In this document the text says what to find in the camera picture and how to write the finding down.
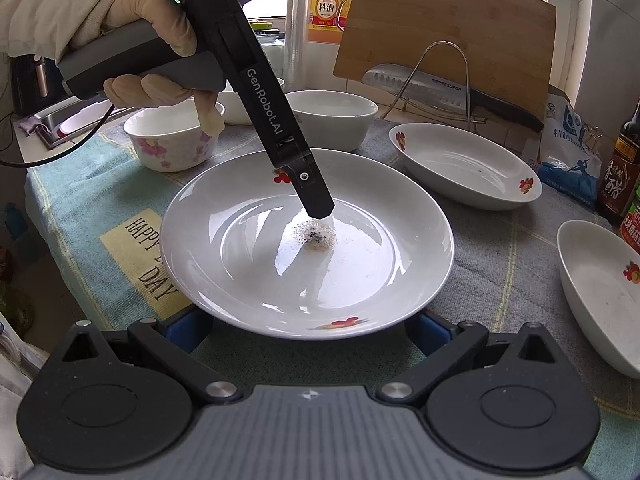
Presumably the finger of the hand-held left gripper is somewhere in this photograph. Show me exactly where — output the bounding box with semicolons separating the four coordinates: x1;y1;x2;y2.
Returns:
272;141;336;221

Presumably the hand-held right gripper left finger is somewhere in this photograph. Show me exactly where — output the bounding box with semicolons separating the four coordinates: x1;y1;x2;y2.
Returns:
62;306;240;407

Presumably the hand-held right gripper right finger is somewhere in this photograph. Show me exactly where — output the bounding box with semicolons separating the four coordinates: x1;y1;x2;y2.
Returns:
379;309;558;407

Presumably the steel wool scrub ball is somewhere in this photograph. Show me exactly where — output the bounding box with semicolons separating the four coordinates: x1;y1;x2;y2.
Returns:
287;214;337;253

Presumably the wide white bowl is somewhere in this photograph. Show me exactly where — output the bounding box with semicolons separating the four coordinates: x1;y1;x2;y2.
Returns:
284;90;379;153

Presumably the large white floral plate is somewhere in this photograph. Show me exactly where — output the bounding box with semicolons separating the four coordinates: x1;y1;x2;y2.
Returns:
160;147;456;342

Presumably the person's left forearm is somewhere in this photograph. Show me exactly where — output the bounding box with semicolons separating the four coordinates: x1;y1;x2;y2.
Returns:
0;0;158;57

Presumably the person's left hand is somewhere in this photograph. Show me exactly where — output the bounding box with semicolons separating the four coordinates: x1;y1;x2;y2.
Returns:
100;0;224;137

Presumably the glass storage jar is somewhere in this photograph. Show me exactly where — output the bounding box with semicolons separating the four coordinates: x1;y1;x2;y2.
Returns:
250;20;287;81

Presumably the large cling film roll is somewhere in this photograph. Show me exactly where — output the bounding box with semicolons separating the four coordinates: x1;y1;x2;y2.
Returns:
283;0;313;93

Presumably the grey checked mat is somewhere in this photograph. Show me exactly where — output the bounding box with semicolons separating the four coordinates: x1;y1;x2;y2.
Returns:
100;105;640;480

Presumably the orange cooking wine bottle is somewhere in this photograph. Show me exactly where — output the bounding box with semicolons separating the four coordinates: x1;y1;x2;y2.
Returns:
306;0;358;46

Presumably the pink floral bowl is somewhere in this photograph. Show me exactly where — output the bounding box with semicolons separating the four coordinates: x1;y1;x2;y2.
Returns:
123;100;226;173

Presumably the white oval floral dish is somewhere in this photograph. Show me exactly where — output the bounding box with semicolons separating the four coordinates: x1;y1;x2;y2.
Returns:
388;122;543;211
556;219;640;380

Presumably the white red-rimmed basin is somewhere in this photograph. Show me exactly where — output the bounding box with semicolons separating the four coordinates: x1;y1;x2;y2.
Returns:
56;100;121;137

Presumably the teal printed towel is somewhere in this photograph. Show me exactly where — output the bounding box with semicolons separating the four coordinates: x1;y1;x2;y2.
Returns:
25;122;640;480

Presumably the stainless steel sink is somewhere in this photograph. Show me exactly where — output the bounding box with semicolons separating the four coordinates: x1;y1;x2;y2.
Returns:
20;95;126;148

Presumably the black air fryer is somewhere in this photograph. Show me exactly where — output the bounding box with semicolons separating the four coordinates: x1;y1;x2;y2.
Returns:
10;52;66;116

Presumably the bamboo cutting board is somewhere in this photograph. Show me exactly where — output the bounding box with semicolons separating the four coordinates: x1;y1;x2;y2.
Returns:
332;0;557;121

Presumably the white blue salt bag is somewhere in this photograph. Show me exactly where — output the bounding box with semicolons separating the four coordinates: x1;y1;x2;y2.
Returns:
537;85;603;206

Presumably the red label sauce bottle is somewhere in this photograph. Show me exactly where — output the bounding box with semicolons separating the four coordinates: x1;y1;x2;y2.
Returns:
617;185;640;253

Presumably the dark soy sauce bottle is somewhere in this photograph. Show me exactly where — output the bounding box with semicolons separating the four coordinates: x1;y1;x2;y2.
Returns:
597;100;640;226

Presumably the black-handled kitchen knife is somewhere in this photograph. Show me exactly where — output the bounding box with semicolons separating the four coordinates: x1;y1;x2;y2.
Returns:
361;63;545;133

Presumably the metal wire rack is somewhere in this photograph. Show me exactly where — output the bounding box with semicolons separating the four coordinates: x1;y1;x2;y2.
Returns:
380;41;488;126

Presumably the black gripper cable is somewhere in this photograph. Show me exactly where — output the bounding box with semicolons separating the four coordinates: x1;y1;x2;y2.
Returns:
0;102;116;168

